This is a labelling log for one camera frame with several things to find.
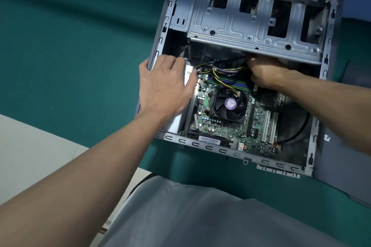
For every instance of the black processor cooler fan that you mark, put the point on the black processor cooler fan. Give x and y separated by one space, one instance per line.
229 108

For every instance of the silver power supply unit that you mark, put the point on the silver power supply unit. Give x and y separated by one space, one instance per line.
178 122

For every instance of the person's left forearm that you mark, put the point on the person's left forearm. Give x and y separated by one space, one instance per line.
72 186

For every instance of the silver metal drive cage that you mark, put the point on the silver metal drive cage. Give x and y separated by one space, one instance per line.
232 24

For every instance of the desktop computer case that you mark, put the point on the desktop computer case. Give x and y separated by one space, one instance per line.
292 128

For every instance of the person's right hand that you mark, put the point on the person's right hand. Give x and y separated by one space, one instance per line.
272 73

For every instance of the person's white shirt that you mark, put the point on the person's white shirt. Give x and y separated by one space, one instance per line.
203 218

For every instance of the green motherboard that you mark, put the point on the green motherboard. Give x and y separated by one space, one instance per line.
261 122

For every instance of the person's left hand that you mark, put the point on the person's left hand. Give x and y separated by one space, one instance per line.
165 90

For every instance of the person's right forearm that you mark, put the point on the person's right forearm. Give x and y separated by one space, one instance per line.
333 105

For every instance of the green floor mat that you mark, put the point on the green floor mat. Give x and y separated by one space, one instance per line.
72 53

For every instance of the black side panel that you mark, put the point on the black side panel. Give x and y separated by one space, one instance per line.
342 163

